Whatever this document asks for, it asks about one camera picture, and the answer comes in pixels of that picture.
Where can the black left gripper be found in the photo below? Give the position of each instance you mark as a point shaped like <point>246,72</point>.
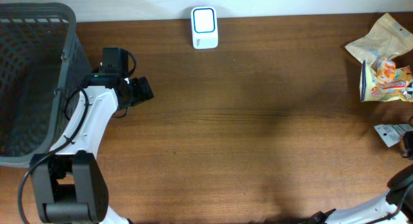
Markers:
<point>144,89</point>

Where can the grey plastic mesh basket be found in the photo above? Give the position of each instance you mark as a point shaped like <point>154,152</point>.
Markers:
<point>42,63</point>

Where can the yellow snack chip bag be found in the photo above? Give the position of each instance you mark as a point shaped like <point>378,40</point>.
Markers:
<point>372,89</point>

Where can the beige kraft paper pouch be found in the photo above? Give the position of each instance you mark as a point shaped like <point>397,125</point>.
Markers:
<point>387,38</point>

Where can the white barcode scanner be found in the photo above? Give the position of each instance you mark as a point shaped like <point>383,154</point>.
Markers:
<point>204,27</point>

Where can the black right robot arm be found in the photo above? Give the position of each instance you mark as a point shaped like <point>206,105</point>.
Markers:
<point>393,207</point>

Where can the black red snack packet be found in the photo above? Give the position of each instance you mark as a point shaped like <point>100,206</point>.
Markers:
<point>392,134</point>

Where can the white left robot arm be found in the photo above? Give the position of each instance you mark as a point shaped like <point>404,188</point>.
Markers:
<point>67,182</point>

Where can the small orange juice carton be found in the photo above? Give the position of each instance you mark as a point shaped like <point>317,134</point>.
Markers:
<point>386,71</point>

